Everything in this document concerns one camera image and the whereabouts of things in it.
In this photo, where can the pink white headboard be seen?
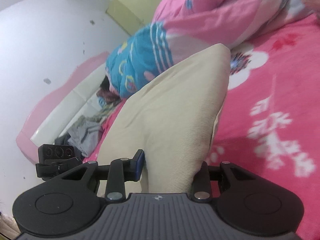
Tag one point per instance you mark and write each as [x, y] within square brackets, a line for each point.
[57, 111]

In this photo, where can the grey sweatshirt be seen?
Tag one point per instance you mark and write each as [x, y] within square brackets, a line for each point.
[85, 135]

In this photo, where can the patterned pillow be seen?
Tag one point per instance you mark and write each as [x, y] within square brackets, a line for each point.
[100, 116]

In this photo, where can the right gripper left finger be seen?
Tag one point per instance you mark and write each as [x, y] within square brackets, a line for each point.
[121, 171]

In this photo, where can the black garment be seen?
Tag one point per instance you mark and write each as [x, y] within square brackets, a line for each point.
[62, 140]

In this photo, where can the yellow-green wardrobe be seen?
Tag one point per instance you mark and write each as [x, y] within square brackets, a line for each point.
[132, 15]

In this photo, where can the blue pink floral quilt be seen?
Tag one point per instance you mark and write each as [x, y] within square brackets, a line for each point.
[181, 28]

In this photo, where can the sleeping person head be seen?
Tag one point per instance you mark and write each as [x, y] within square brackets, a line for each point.
[105, 96]

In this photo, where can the pink floral bed sheet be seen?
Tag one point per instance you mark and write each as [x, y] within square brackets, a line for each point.
[270, 119]

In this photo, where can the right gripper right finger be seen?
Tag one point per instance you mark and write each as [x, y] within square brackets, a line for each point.
[201, 191]

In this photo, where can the beige trousers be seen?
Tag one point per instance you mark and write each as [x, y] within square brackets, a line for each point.
[173, 119]

